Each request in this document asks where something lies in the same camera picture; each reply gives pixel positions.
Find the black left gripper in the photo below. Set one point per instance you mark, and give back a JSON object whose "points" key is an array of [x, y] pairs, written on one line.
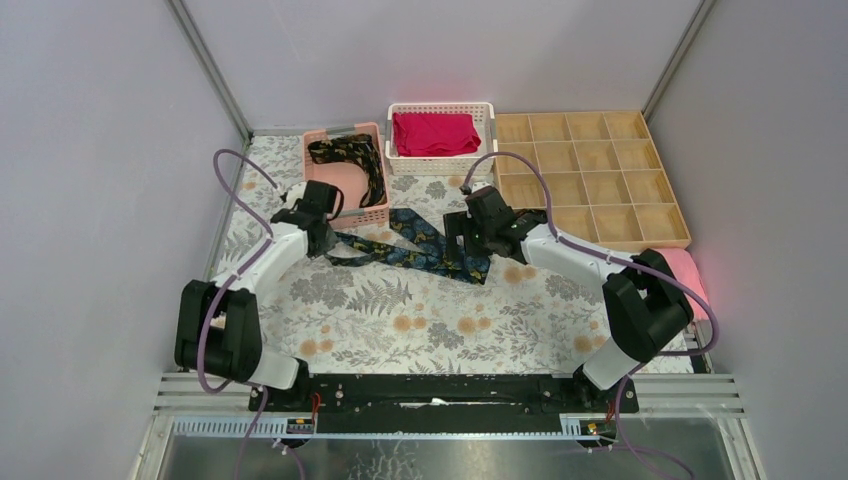
{"points": [[324, 240]]}

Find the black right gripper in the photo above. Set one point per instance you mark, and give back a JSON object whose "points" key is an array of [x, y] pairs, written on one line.
{"points": [[459, 224]]}

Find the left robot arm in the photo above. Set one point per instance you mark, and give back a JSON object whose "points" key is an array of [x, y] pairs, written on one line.
{"points": [[218, 330]]}

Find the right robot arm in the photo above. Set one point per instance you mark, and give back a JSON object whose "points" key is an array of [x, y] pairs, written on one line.
{"points": [[645, 306]]}

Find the pink plastic basket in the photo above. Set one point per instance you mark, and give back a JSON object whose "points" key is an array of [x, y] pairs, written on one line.
{"points": [[349, 178]]}

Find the black gold necktie in basket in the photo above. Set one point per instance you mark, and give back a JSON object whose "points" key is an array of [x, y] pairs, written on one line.
{"points": [[359, 150]]}

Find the floral table mat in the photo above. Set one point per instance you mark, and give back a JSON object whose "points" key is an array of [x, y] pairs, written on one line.
{"points": [[381, 319]]}

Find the white plastic basket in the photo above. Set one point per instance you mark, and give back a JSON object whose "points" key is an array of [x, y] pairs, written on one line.
{"points": [[483, 114]]}

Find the red folded cloth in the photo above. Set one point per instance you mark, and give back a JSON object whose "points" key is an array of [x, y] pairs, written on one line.
{"points": [[428, 134]]}

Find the wooden compartment tray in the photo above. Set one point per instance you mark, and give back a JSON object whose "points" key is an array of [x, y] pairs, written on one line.
{"points": [[602, 169]]}

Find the pink folded cloth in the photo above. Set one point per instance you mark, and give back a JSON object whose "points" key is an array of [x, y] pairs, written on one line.
{"points": [[685, 270]]}

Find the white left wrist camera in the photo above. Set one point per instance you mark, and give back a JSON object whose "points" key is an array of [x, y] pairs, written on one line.
{"points": [[291, 196]]}

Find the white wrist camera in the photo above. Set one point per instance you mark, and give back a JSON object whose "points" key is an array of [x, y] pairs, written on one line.
{"points": [[475, 187], [291, 196]]}

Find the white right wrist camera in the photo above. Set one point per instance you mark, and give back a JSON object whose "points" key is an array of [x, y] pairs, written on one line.
{"points": [[475, 187]]}

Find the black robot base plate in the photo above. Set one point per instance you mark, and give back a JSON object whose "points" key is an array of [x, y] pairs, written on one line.
{"points": [[444, 404]]}

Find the white slotted cable duct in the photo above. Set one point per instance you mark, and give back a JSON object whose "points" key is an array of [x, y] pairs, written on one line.
{"points": [[234, 427]]}

